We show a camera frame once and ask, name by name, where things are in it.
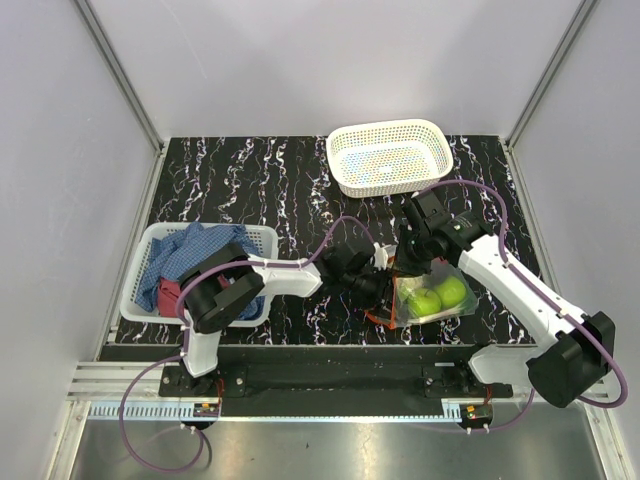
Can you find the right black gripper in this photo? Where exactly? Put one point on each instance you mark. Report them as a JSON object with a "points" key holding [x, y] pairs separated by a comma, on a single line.
{"points": [[403, 267]]}

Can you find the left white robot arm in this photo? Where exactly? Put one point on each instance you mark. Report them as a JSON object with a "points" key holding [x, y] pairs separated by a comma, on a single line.
{"points": [[216, 292]]}

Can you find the dark red cloth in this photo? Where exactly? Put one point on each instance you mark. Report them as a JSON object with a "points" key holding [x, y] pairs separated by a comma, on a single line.
{"points": [[168, 293]]}

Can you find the white perforated plastic basket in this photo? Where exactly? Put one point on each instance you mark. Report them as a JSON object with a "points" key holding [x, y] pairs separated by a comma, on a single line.
{"points": [[388, 158]]}

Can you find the clear zip top bag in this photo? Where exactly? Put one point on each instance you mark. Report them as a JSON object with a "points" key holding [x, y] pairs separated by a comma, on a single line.
{"points": [[403, 286]]}

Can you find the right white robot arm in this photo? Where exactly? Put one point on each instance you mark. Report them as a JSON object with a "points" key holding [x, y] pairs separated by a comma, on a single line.
{"points": [[572, 350]]}

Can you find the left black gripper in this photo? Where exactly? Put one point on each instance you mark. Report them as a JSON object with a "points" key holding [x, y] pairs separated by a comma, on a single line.
{"points": [[381, 300]]}

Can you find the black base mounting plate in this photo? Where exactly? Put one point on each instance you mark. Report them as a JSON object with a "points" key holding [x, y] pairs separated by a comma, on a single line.
{"points": [[334, 382]]}

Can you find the blue checkered cloth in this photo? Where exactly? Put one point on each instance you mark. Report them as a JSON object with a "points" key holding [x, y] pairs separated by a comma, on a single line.
{"points": [[170, 250]]}

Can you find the fake green apple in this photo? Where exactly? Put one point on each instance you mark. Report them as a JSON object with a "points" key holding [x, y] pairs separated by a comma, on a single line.
{"points": [[452, 291], [423, 302]]}

